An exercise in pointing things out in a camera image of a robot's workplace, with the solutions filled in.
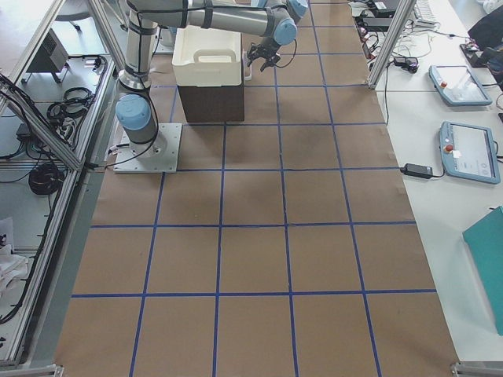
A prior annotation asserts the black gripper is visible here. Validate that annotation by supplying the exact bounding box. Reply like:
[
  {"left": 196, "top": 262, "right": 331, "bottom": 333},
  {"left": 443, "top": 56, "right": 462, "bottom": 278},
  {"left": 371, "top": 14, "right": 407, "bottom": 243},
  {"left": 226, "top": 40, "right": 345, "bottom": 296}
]
[{"left": 249, "top": 43, "right": 280, "bottom": 71}]

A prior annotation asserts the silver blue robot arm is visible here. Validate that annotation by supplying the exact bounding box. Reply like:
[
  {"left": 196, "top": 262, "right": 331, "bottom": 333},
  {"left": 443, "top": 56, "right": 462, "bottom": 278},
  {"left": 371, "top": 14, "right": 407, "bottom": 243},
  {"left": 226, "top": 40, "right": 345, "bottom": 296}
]
[{"left": 115, "top": 1, "right": 307, "bottom": 159}]

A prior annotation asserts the brown wooden drawer cabinet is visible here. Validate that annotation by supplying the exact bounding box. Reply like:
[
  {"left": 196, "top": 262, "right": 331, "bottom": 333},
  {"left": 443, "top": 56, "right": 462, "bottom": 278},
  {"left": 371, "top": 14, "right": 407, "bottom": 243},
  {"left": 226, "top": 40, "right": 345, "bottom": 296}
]
[{"left": 178, "top": 84, "right": 244, "bottom": 123}]

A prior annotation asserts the white plastic storage box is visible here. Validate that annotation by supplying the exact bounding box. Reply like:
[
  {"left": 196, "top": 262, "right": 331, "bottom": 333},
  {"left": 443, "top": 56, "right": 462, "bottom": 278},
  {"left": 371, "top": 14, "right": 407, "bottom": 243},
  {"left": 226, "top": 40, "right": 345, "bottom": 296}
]
[{"left": 172, "top": 26, "right": 242, "bottom": 87}]

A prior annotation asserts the far blue teach pendant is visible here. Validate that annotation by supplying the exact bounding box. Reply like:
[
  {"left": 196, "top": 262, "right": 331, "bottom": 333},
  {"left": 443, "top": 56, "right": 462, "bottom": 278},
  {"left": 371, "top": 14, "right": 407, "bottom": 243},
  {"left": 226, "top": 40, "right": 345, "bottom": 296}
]
[{"left": 428, "top": 65, "right": 492, "bottom": 106}]

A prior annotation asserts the blue teach pendant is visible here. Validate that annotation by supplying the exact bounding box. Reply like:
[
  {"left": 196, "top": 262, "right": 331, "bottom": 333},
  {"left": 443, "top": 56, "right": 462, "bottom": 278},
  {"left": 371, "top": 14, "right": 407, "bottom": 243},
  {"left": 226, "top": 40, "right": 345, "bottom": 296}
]
[
  {"left": 428, "top": 65, "right": 492, "bottom": 106},
  {"left": 439, "top": 121, "right": 501, "bottom": 185}
]

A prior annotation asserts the black small power adapter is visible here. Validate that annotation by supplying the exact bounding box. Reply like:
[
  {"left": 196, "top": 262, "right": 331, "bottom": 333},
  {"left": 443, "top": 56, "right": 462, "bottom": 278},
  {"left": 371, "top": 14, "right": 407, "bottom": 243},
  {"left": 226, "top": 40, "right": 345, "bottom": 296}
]
[{"left": 400, "top": 163, "right": 434, "bottom": 179}]

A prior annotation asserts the near blue teach pendant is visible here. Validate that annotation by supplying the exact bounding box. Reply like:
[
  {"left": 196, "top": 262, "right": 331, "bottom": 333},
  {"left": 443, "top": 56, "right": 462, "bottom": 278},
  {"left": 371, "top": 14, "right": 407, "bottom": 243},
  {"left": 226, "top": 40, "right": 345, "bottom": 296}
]
[{"left": 439, "top": 121, "right": 501, "bottom": 185}]

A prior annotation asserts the grey metal box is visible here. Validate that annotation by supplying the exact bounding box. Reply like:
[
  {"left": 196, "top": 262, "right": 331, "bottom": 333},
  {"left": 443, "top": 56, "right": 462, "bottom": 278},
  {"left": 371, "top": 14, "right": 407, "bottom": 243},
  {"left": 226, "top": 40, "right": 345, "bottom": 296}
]
[{"left": 27, "top": 28, "right": 69, "bottom": 83}]

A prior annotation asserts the teal box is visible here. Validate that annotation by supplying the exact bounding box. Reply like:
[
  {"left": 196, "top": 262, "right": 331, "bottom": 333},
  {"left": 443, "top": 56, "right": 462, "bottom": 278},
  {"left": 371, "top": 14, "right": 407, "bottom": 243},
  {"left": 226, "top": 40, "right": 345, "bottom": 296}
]
[{"left": 463, "top": 206, "right": 502, "bottom": 335}]

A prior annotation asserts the crumpled white cloth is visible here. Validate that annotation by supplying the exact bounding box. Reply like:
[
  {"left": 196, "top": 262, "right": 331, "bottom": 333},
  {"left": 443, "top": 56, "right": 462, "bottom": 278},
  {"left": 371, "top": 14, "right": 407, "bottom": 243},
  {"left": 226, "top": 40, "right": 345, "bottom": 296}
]
[{"left": 0, "top": 218, "right": 28, "bottom": 299}]

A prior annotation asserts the aluminium frame post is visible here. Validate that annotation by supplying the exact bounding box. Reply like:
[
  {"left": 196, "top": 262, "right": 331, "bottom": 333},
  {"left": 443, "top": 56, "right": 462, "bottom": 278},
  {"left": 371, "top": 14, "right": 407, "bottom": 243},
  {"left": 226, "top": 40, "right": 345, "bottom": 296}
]
[{"left": 367, "top": 0, "right": 417, "bottom": 90}]

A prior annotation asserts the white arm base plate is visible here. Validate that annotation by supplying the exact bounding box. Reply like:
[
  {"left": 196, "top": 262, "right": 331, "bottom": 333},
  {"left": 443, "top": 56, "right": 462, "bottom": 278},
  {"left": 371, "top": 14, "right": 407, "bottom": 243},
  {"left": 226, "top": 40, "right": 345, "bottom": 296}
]
[{"left": 112, "top": 123, "right": 182, "bottom": 174}]

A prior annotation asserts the black cable coil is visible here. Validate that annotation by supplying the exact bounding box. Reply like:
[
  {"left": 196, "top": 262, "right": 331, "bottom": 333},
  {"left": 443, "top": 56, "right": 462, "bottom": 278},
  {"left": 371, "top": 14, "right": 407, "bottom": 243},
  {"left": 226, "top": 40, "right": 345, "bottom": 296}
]
[{"left": 28, "top": 160, "right": 66, "bottom": 196}]

